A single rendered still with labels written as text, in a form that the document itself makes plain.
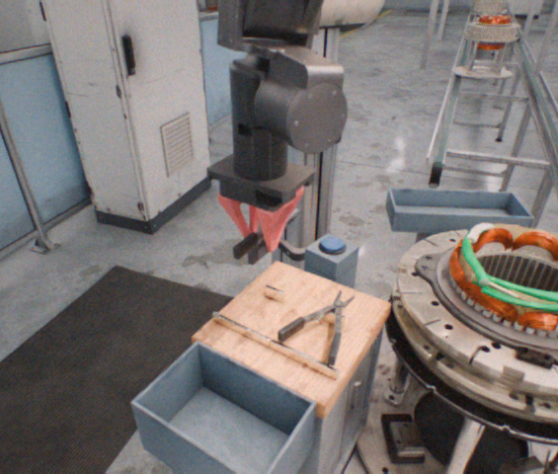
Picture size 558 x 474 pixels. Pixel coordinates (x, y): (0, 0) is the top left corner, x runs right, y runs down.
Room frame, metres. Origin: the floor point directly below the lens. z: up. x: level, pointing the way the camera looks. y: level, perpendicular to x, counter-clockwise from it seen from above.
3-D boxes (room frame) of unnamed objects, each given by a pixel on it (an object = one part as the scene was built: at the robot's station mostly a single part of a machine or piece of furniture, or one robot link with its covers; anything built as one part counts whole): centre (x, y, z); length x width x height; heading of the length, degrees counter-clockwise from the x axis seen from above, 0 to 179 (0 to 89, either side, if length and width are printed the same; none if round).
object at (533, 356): (0.33, -0.28, 1.10); 0.03 x 0.01 x 0.01; 63
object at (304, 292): (0.43, -0.03, 1.05); 0.20 x 0.19 x 0.02; 147
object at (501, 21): (3.24, -1.45, 1.05); 0.22 x 0.22 x 0.20
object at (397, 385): (0.52, -0.22, 0.91); 0.02 x 0.02 x 0.21
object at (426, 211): (0.77, -0.36, 0.92); 0.25 x 0.11 x 0.28; 85
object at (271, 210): (0.43, 0.01, 1.22); 0.07 x 0.07 x 0.09; 58
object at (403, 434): (0.42, -0.21, 0.83); 0.05 x 0.04 x 0.02; 1
